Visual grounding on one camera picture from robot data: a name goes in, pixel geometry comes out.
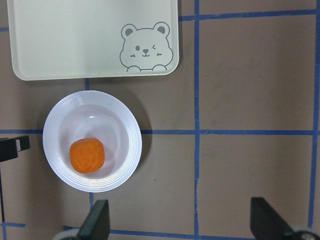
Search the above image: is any white ridged plate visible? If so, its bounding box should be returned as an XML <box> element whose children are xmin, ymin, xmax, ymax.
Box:
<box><xmin>42</xmin><ymin>90</ymin><xmax>142</xmax><ymax>193</ymax></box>

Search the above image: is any cream tray with bear print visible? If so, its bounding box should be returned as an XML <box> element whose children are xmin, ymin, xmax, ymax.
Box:
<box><xmin>7</xmin><ymin>0</ymin><xmax>179</xmax><ymax>81</ymax></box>

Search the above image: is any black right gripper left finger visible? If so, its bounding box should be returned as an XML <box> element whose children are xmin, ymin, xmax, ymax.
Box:
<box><xmin>77</xmin><ymin>199</ymin><xmax>111</xmax><ymax>240</ymax></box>

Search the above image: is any orange fruit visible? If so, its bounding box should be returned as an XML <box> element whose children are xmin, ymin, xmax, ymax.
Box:
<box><xmin>69</xmin><ymin>138</ymin><xmax>105</xmax><ymax>174</ymax></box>

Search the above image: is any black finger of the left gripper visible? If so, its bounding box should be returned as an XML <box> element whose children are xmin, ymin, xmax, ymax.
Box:
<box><xmin>0</xmin><ymin>135</ymin><xmax>30</xmax><ymax>163</ymax></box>

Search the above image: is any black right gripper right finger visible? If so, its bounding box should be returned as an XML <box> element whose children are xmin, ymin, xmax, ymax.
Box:
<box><xmin>250</xmin><ymin>197</ymin><xmax>295</xmax><ymax>240</ymax></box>

